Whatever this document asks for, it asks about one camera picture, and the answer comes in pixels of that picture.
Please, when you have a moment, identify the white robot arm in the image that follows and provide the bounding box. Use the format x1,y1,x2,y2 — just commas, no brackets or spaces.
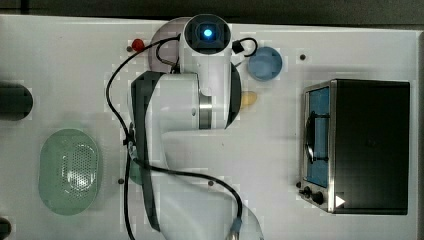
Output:
129,14,264,240

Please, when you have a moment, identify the grey round plate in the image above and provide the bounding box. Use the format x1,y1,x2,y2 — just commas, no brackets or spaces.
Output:
148,17,189,72

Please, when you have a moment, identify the peeled toy banana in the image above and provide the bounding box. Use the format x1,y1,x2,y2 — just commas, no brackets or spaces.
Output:
241,91,257,108

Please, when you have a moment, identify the blue bowl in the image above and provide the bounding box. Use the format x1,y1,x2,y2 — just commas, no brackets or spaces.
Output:
247,47,283,81

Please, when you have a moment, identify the small red tomato toy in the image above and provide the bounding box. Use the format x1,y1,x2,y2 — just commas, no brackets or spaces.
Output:
131,39,145,52

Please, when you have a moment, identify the black toaster oven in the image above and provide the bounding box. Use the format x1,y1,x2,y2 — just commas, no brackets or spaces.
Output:
296,79,410,215

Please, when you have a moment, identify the green oval colander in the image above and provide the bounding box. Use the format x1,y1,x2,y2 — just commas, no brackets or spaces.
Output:
38,129,100,216

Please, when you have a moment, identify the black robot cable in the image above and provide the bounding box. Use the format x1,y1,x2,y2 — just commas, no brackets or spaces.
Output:
105,35,259,240

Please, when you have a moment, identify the green cup with handle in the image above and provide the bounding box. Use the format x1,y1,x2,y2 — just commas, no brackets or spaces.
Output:
129,161,142,185

